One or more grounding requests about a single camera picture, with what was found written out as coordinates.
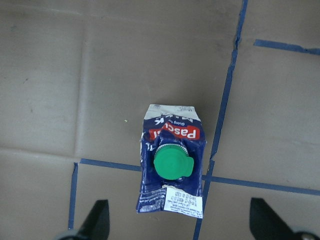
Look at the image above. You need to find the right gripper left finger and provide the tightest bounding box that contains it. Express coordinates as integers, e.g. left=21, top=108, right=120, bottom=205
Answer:
left=75, top=199, right=110, bottom=240

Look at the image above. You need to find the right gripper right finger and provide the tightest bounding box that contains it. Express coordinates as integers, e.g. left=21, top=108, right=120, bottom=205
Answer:
left=249, top=197, right=320, bottom=240

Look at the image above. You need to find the blue white milk carton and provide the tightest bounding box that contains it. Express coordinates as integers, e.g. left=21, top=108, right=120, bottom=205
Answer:
left=136, top=104, right=207, bottom=219

